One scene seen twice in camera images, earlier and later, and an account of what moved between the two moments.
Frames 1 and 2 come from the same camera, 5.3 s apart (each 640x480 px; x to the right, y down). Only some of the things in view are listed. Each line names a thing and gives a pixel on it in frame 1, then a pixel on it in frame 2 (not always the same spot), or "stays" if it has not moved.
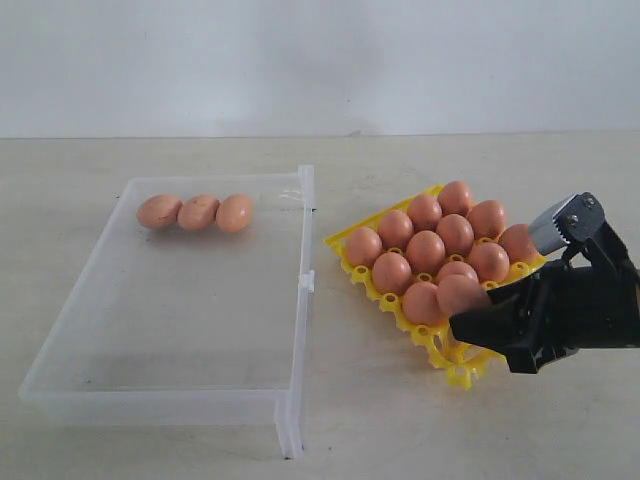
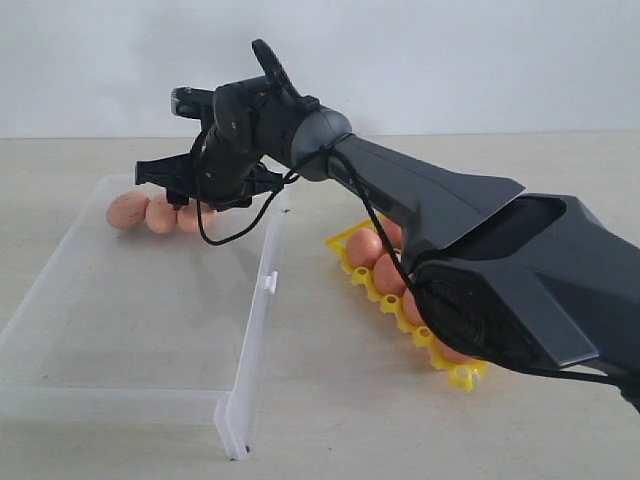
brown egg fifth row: (391, 273) stays
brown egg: (159, 211) → (127, 210)
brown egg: (234, 213) → (187, 218)
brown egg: (198, 212) → (160, 216)
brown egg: (460, 294) → (451, 355)
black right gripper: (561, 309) → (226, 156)
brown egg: (363, 246) stays
